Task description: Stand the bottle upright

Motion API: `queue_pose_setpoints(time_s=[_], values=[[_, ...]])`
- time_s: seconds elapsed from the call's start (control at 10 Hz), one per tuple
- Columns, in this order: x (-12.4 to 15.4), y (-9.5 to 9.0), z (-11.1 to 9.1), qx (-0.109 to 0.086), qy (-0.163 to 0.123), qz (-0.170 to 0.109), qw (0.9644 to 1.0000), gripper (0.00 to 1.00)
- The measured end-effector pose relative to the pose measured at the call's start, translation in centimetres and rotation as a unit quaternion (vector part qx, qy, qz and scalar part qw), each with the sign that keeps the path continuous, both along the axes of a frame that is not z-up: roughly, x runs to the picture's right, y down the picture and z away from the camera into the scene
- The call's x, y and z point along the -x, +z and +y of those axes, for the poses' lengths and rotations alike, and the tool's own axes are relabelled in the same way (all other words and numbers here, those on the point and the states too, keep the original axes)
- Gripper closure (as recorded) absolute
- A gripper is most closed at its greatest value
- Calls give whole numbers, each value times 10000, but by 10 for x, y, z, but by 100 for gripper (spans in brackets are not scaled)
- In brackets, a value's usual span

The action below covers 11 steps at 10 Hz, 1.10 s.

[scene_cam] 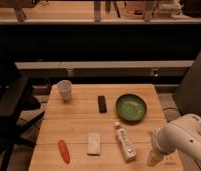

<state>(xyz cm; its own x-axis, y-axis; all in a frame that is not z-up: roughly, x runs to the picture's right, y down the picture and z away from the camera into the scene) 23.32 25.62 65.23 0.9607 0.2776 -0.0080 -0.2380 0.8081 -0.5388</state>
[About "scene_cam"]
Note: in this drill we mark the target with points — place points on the orange carrot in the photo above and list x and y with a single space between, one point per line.
63 149

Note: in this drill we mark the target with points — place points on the white folded cloth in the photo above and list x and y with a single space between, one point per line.
94 144

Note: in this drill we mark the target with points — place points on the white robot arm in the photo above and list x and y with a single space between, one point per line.
183 133

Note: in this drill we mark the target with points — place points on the black chair frame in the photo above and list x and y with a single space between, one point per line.
16 95

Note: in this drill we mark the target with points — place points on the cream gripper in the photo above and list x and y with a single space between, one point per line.
155 156

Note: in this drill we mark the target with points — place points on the green round plate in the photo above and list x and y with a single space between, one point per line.
131 107

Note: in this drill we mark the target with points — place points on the white labelled bottle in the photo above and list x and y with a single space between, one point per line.
125 143

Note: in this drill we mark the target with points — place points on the black rectangular block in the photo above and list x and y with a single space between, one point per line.
102 104

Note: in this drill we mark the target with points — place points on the dark chair back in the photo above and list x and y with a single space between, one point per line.
188 94

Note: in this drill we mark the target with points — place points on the white paper cup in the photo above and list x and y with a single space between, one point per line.
64 88

